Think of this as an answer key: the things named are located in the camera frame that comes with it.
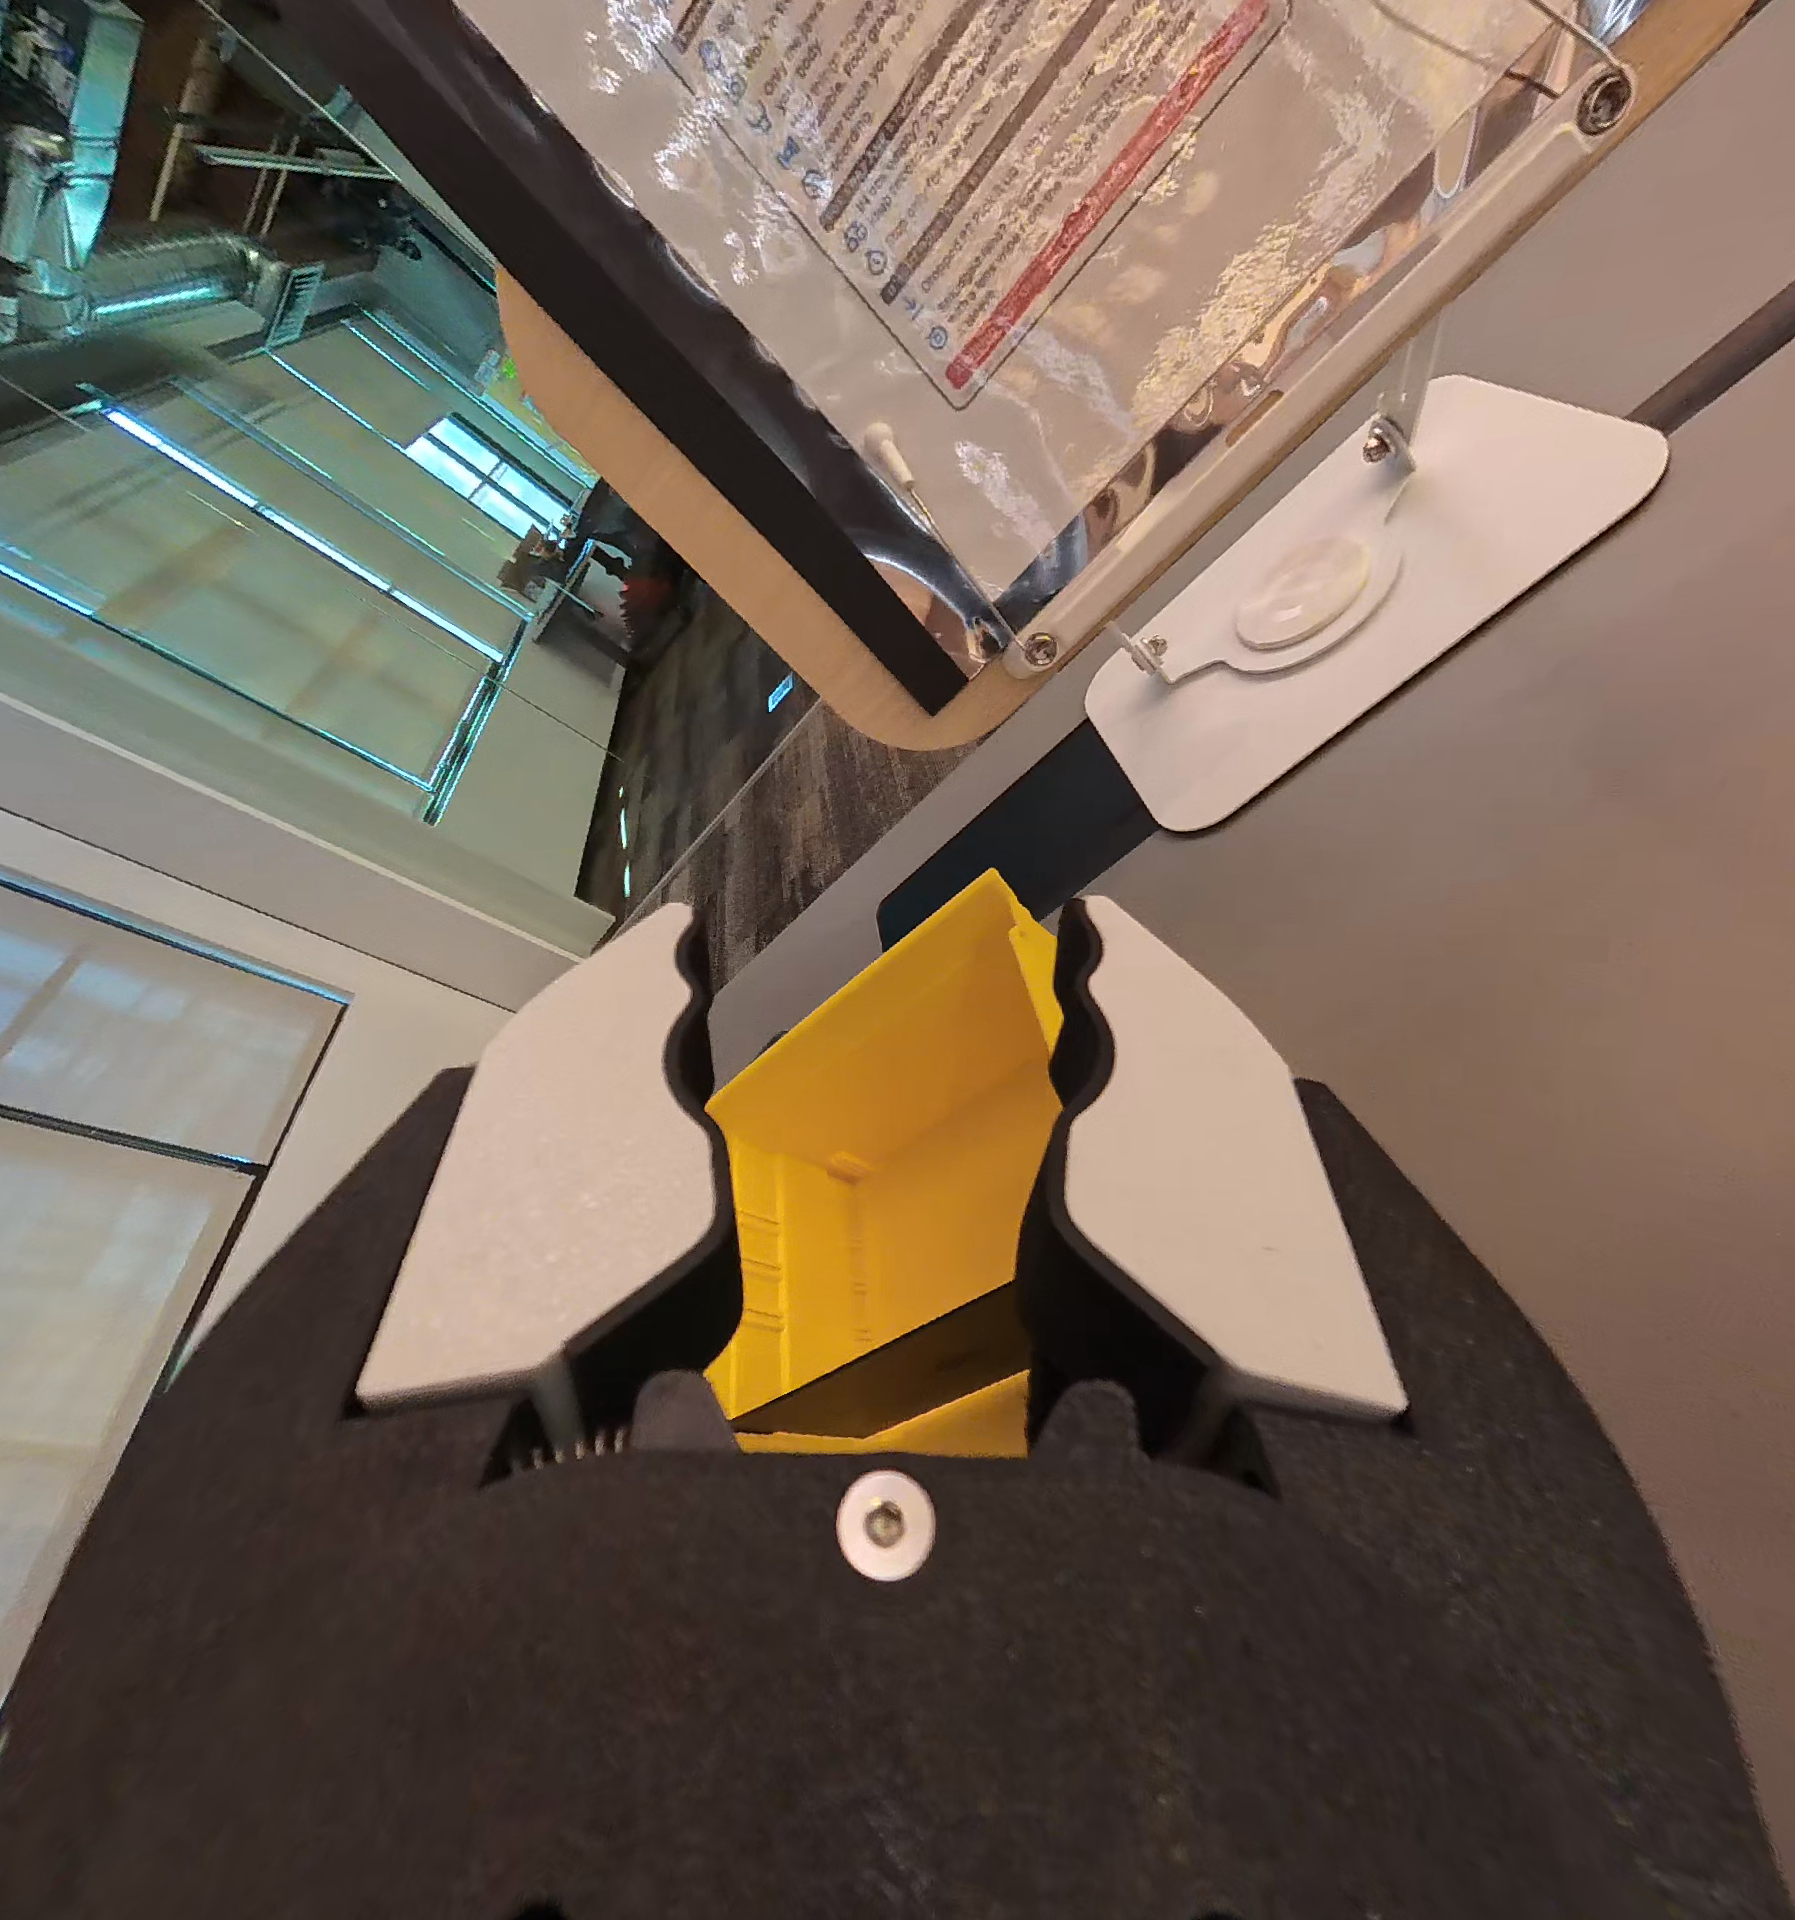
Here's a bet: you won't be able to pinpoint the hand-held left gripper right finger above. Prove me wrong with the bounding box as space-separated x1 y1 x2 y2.
1019 897 1413 1427

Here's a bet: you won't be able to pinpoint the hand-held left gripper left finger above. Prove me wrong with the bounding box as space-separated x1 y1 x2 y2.
352 901 742 1422

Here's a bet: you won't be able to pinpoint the wooden display board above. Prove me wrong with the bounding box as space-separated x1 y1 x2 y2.
276 0 1785 752

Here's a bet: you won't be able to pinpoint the silver ventilation ducts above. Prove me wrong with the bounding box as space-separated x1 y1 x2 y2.
0 0 336 351

